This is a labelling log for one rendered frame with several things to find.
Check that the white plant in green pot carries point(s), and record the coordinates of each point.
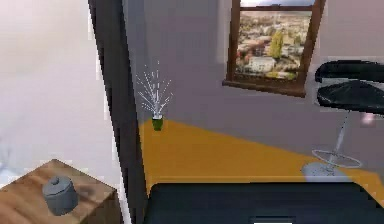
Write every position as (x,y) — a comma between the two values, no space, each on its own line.
(156,110)

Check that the brown framed window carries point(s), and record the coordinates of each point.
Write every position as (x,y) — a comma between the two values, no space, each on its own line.
(273,46)

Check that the black table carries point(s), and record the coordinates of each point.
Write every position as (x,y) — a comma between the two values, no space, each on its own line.
(260,203)

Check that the grey lidded pot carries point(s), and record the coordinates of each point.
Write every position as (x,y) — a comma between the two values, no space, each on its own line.
(60,196)

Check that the black bar stool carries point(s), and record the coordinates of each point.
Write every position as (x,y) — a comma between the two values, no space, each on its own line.
(350,95)

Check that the brown wooden table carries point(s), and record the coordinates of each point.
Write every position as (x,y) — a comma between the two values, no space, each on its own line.
(26,200)

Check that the dark door frame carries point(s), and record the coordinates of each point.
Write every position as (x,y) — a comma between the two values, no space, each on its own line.
(118,110)

